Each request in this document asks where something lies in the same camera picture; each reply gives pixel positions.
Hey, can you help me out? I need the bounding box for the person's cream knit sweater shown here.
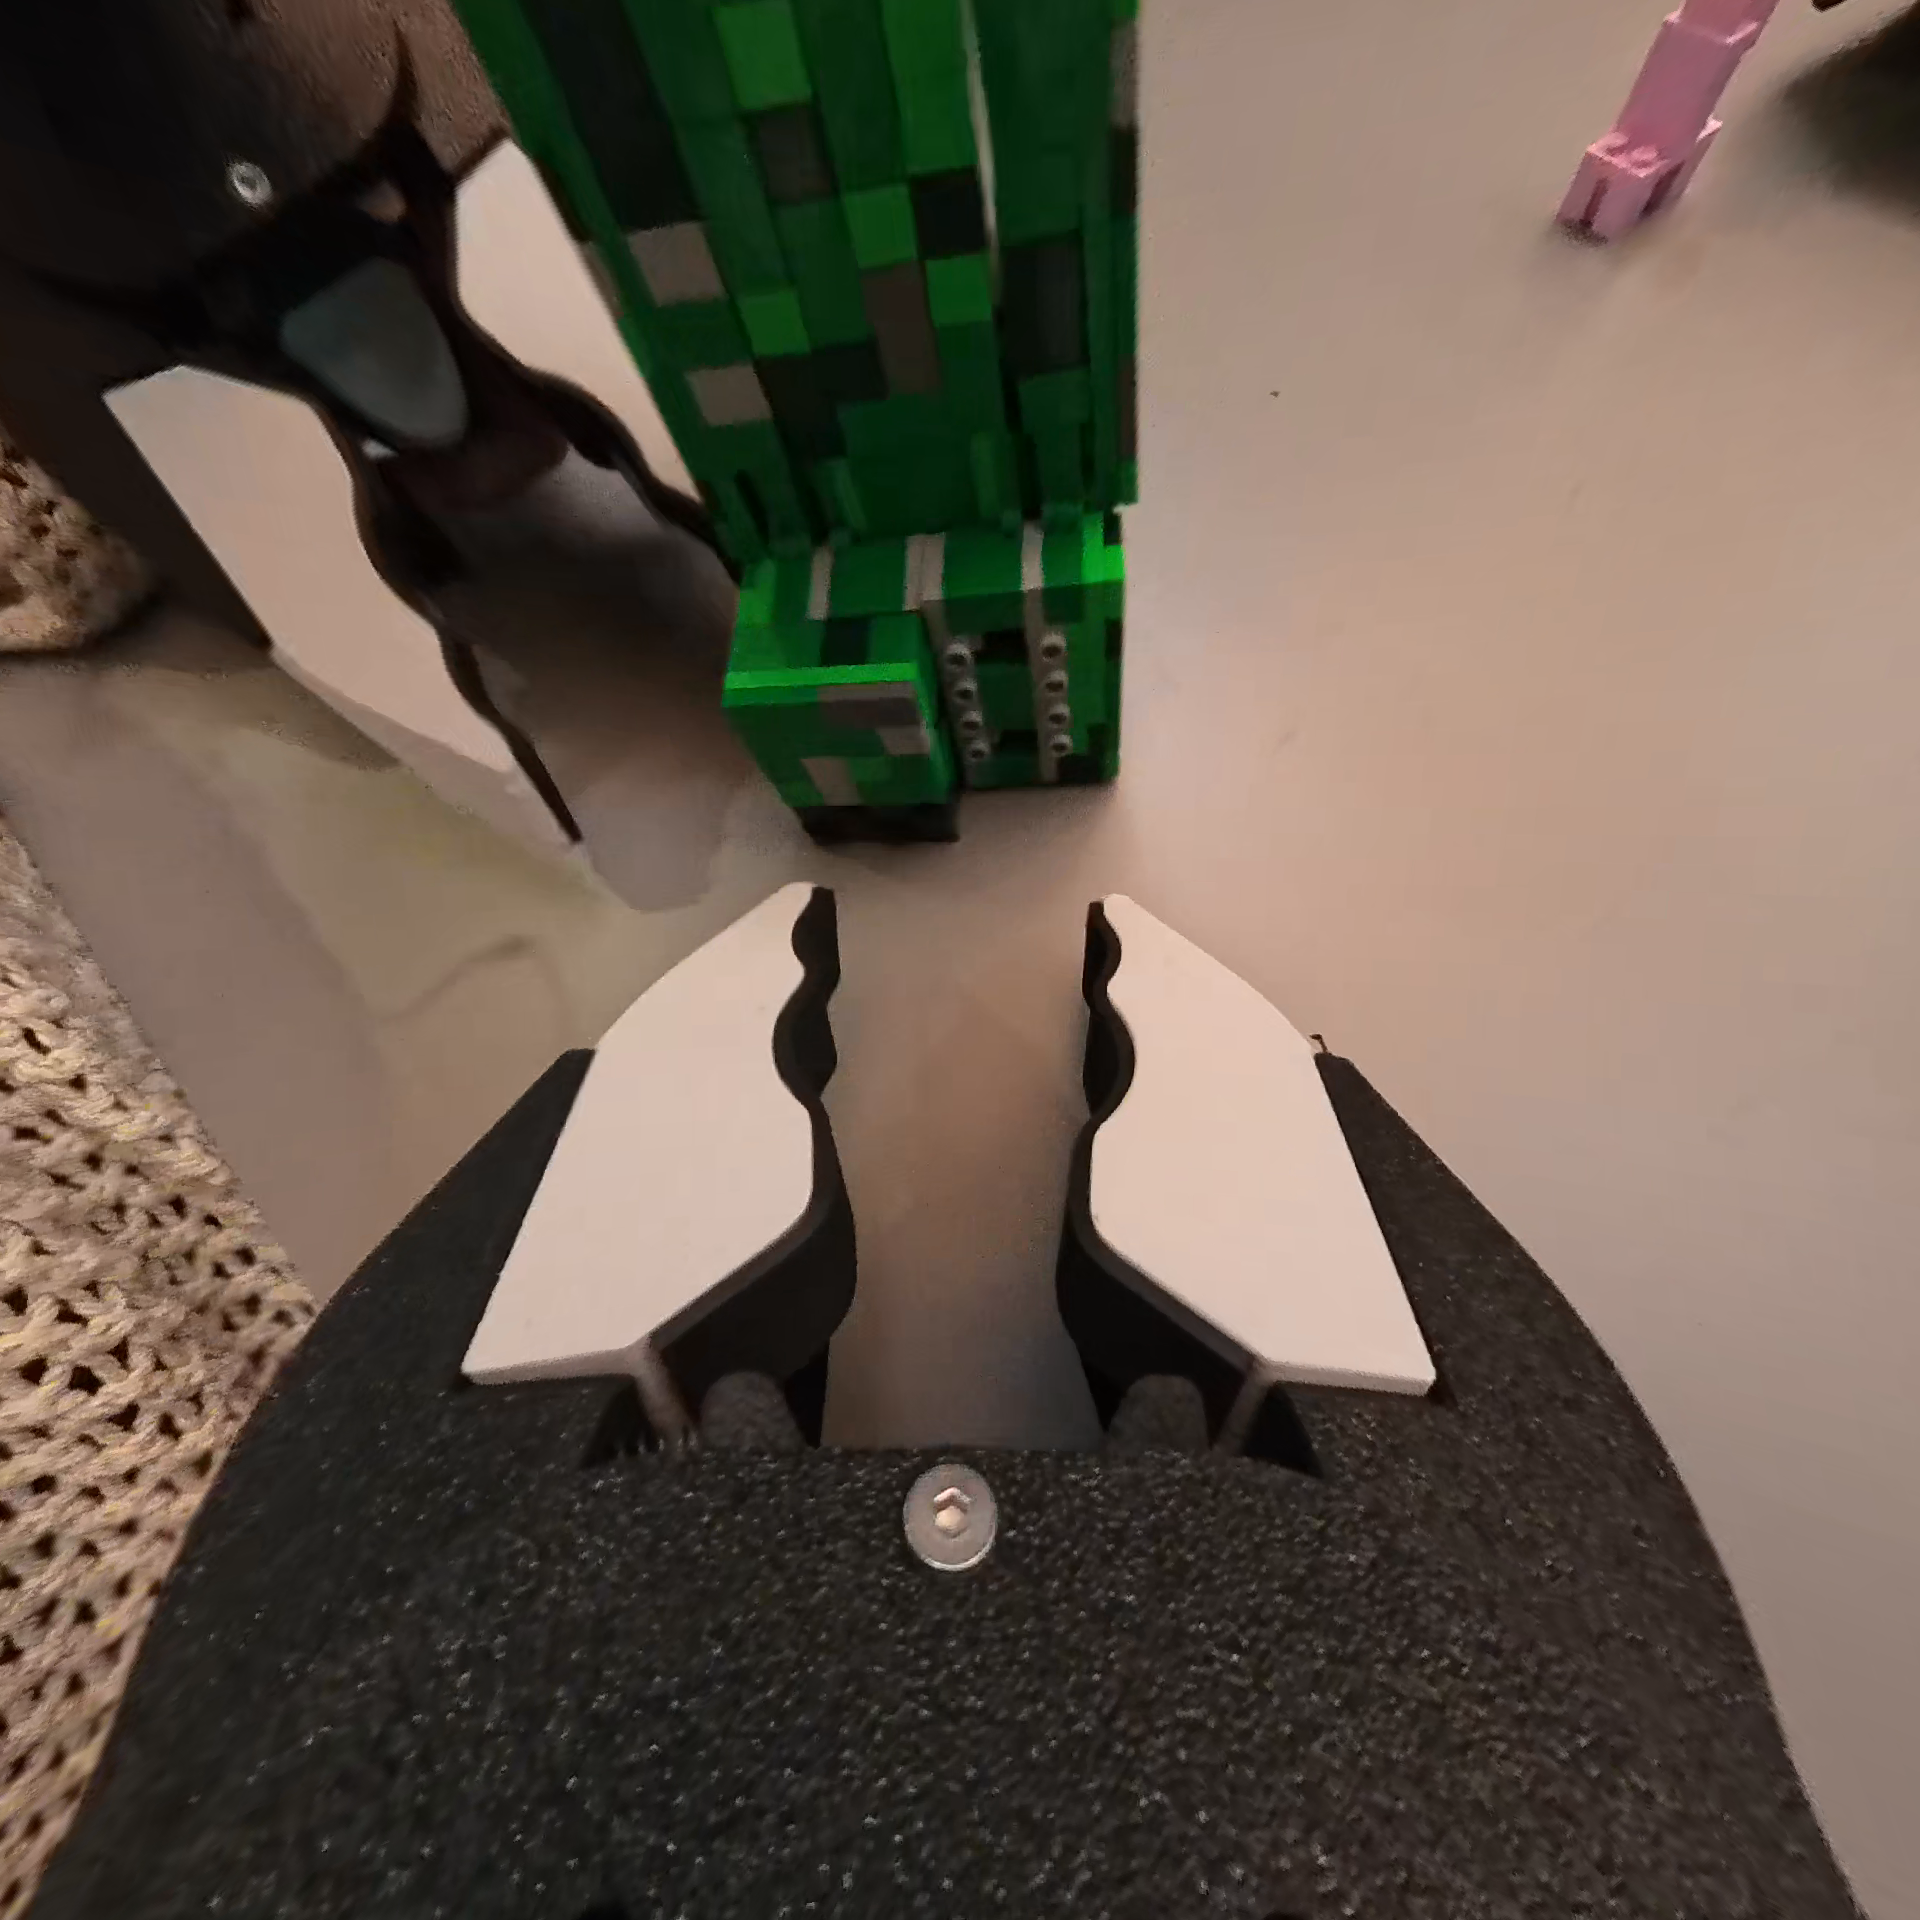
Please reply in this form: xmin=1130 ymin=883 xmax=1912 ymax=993
xmin=0 ymin=809 xmax=325 ymax=1891

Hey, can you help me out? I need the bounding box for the person's left forearm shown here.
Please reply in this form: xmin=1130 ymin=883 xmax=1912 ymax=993
xmin=0 ymin=434 xmax=151 ymax=654

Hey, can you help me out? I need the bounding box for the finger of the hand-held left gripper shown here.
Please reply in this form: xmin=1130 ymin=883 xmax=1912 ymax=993
xmin=393 ymin=128 xmax=740 ymax=570
xmin=101 ymin=362 xmax=583 ymax=845

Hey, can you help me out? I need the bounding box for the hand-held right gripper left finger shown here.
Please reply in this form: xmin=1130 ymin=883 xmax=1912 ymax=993
xmin=459 ymin=883 xmax=859 ymax=1450

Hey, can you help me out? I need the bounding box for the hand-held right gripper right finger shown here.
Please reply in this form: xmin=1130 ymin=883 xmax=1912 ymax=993
xmin=1054 ymin=895 xmax=1440 ymax=1453

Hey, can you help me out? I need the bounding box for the pink lego pig figure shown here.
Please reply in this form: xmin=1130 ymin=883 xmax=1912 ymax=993
xmin=1556 ymin=0 xmax=1787 ymax=243

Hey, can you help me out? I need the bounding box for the tall green creeper lego model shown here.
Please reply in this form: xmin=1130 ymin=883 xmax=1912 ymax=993
xmin=449 ymin=0 xmax=1143 ymax=788

